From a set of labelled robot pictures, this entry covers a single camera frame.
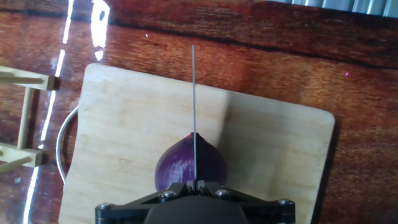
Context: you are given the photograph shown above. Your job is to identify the purple onion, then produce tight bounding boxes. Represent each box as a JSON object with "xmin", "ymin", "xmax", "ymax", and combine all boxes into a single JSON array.
[{"xmin": 154, "ymin": 132, "xmax": 228, "ymax": 192}]

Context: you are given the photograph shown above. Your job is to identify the steel cleaver knife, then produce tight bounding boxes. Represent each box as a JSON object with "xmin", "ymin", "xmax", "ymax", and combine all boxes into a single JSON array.
[{"xmin": 191, "ymin": 45, "xmax": 198, "ymax": 182}]

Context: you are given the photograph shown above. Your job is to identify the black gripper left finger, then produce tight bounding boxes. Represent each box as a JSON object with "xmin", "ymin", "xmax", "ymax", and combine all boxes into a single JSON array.
[{"xmin": 95, "ymin": 182, "xmax": 194, "ymax": 224}]

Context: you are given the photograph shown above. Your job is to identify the glossy wood-grain table mat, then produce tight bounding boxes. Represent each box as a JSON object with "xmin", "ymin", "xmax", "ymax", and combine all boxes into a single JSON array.
[{"xmin": 0, "ymin": 0, "xmax": 398, "ymax": 224}]

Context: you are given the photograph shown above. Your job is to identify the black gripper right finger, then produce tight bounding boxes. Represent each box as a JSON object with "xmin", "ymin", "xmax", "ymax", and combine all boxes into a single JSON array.
[{"xmin": 197, "ymin": 180, "xmax": 296, "ymax": 224}]

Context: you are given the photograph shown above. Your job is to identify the bamboo cutting board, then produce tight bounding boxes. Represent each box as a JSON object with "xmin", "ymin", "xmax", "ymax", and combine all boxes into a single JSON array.
[{"xmin": 55, "ymin": 63, "xmax": 336, "ymax": 224}]

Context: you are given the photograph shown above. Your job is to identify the wooden knife rack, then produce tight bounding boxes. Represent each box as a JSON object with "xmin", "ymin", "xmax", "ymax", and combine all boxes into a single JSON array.
[{"xmin": 0, "ymin": 65, "xmax": 57, "ymax": 174}]

